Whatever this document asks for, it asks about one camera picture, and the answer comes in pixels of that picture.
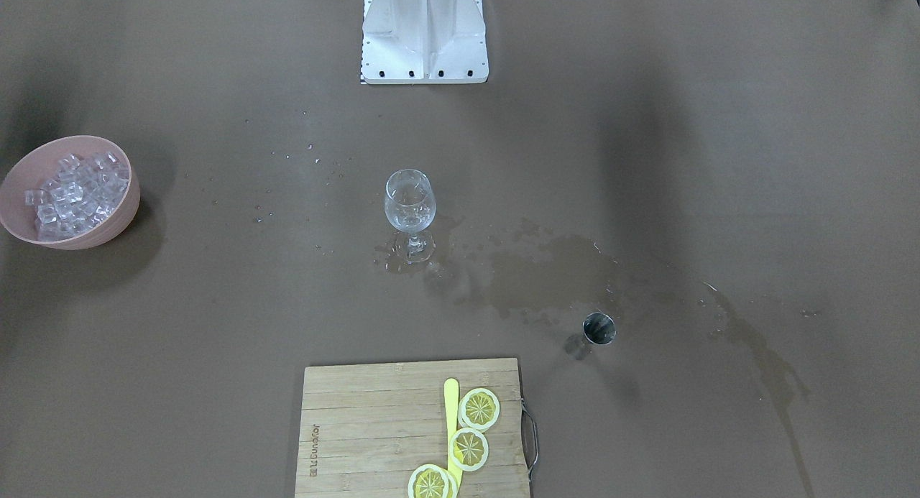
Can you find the steel double jigger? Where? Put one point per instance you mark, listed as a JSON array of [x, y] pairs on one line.
[[599, 329]]

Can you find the clear wine glass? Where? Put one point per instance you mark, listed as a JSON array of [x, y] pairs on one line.
[[410, 207]]

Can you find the pink bowl of ice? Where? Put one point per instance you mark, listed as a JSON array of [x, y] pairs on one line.
[[72, 193]]

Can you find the yellow plastic knife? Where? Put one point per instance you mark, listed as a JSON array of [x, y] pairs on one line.
[[451, 401]]

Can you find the lemon slice far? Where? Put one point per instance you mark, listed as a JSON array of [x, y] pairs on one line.
[[479, 409]]

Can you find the lemon slice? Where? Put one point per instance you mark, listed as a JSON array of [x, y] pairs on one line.
[[430, 480], [479, 409], [468, 450]]

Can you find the lemon slice middle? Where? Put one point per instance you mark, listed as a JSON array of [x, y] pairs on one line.
[[468, 450]]

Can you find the bamboo cutting board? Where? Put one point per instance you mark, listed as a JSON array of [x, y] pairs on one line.
[[365, 428]]

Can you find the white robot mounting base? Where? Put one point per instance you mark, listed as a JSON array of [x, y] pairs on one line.
[[416, 42]]

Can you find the lemon slice near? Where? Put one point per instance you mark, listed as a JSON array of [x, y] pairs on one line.
[[430, 480]]

